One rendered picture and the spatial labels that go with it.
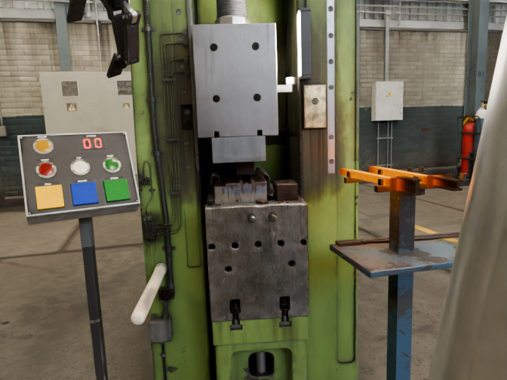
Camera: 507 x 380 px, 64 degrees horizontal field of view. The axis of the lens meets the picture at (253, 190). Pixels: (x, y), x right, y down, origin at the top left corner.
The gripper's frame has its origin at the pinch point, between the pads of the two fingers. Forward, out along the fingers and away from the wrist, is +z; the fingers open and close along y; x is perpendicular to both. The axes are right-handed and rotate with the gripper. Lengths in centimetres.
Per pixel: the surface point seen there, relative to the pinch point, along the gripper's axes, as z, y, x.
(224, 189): 58, 34, 46
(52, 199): 62, 7, -6
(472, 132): 277, 180, 728
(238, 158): 50, 28, 53
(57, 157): 63, -5, 3
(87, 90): 481, -238, 246
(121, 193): 60, 16, 12
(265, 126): 39, 24, 64
